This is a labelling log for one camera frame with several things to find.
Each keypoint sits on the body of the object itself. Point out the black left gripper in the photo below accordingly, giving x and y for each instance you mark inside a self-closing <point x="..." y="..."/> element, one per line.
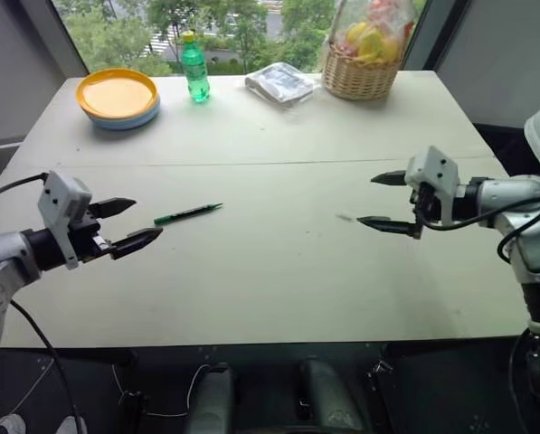
<point x="88" y="230"/>

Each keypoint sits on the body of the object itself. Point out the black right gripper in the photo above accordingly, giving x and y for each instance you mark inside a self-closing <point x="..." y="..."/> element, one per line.
<point x="425" y="199"/>

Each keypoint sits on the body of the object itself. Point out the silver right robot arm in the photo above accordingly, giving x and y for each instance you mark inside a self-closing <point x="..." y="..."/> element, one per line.
<point x="527" y="217"/>

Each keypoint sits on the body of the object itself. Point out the green pen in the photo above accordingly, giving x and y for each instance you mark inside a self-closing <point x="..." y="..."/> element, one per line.
<point x="186" y="213"/>

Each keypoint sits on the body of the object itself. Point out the light blue plate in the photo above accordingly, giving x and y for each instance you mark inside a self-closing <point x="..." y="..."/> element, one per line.
<point x="129" y="121"/>

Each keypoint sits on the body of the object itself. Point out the wicker basket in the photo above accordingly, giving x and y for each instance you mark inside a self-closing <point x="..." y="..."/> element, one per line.
<point x="360" y="74"/>

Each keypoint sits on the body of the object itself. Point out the yellow plate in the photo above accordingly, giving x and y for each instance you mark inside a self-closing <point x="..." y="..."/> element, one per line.
<point x="117" y="92"/>

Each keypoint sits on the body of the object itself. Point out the wrapped yellow fruit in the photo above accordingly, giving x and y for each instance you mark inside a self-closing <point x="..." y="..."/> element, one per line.
<point x="369" y="43"/>

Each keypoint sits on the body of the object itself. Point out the grey plastic-wrapped package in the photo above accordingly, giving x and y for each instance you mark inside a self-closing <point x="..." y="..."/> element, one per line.
<point x="279" y="83"/>

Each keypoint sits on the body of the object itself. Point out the green plastic bottle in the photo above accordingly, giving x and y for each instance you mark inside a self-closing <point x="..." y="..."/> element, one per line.
<point x="196" y="72"/>

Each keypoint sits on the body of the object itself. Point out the dark rounded shape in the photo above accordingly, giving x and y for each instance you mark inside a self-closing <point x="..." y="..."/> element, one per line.
<point x="211" y="402"/>
<point x="328" y="398"/>

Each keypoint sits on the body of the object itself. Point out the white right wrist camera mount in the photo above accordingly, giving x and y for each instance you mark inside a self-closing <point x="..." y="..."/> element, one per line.
<point x="434" y="178"/>

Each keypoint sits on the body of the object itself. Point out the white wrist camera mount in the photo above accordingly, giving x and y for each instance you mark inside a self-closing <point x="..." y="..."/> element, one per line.
<point x="63" y="199"/>
<point x="434" y="178"/>

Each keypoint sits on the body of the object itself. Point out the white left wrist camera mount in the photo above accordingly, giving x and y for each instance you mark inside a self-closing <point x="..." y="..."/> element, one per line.
<point x="63" y="199"/>

